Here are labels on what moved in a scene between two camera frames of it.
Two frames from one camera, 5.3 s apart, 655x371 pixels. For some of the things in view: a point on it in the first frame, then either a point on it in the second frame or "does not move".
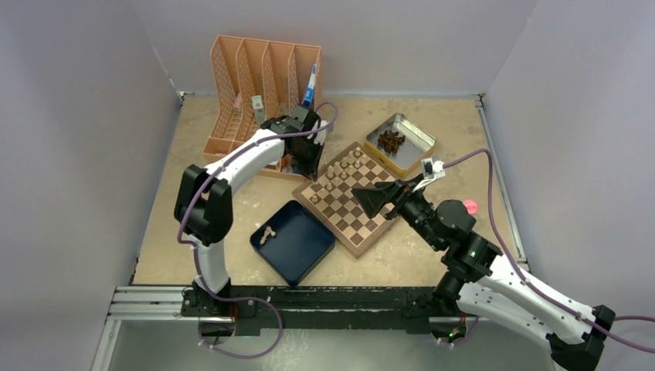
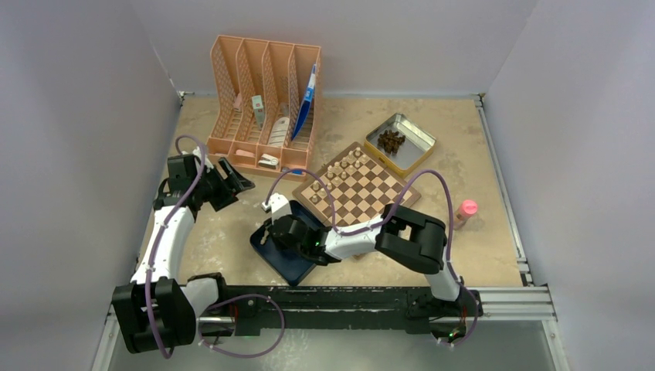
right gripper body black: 412,207 to 303,252
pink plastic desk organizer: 253,81 does not move
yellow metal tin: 398,143 does not move
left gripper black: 309,169 to 226,195
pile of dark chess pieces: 390,141 does not move
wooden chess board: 329,191 does not move
